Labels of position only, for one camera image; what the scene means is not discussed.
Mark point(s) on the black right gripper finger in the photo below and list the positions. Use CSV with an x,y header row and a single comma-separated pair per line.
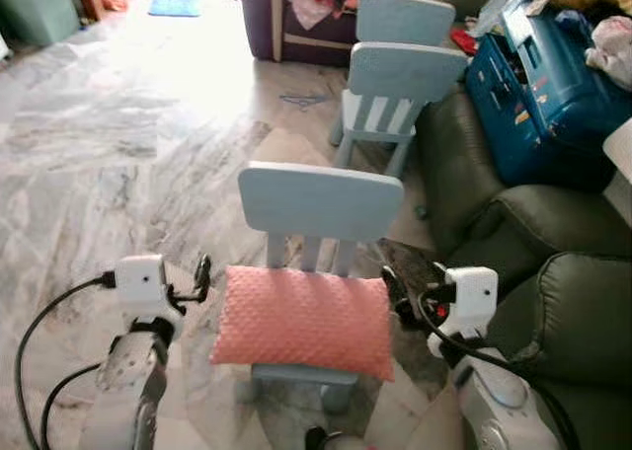
x,y
397,292

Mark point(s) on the pink dotted pillow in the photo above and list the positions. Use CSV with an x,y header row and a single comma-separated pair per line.
x,y
306,317

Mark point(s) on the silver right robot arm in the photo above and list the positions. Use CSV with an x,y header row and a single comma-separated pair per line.
x,y
499,406

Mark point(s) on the dark green leather sofa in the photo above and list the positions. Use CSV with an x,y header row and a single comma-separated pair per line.
x,y
553,302

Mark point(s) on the light blue child chair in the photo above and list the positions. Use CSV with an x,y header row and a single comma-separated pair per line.
x,y
321,198
405,18
405,70

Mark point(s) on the black robot foot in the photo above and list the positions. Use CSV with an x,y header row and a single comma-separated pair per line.
x,y
318,438

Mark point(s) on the white box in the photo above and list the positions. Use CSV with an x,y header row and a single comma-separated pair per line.
x,y
622,149

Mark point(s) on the blue suitcase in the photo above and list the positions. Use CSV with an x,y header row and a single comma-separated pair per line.
x,y
553,95

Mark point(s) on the small red item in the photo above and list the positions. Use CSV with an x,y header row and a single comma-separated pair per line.
x,y
464,40

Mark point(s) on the purple armchair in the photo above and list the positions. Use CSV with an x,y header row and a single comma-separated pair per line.
x,y
262,16

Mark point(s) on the blue floor mat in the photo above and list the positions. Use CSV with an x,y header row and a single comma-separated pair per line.
x,y
175,5

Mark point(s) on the white crumpled cloth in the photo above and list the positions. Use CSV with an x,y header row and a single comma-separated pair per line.
x,y
614,45

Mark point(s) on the pile of clothes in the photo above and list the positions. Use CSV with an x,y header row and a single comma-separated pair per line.
x,y
316,1

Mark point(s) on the green cabinet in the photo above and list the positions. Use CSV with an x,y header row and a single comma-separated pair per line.
x,y
35,6

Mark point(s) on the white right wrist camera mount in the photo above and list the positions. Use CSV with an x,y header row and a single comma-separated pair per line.
x,y
472,292

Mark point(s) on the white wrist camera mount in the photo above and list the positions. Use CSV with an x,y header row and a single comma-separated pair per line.
x,y
472,292
140,282

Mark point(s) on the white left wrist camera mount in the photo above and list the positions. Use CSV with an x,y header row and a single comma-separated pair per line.
x,y
140,282

